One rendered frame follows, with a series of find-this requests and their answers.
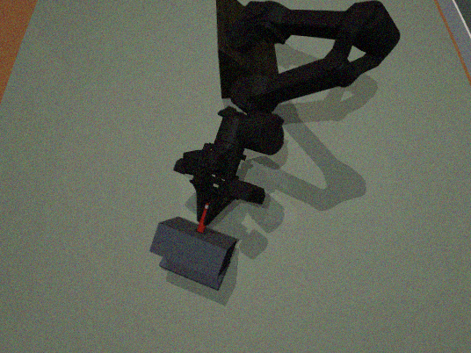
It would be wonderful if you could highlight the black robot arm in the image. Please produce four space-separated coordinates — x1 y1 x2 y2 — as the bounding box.
182 0 401 177

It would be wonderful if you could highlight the dark red peg with white band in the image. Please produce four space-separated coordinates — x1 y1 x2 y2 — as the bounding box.
197 203 209 233

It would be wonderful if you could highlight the dark grey flat panel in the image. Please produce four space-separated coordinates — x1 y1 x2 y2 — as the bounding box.
149 216 237 291

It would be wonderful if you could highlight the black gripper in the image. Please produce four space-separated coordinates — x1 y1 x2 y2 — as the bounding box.
173 139 265 225

